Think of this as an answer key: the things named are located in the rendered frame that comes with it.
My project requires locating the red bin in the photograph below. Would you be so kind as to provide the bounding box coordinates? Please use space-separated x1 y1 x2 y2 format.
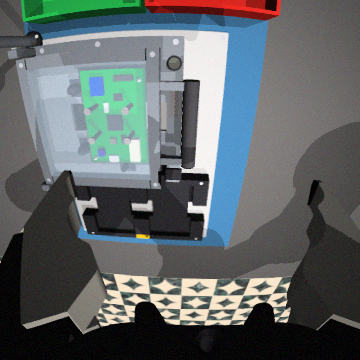
145 0 281 21

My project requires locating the green open-top bin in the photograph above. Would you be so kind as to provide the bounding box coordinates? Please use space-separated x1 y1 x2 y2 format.
21 0 146 24

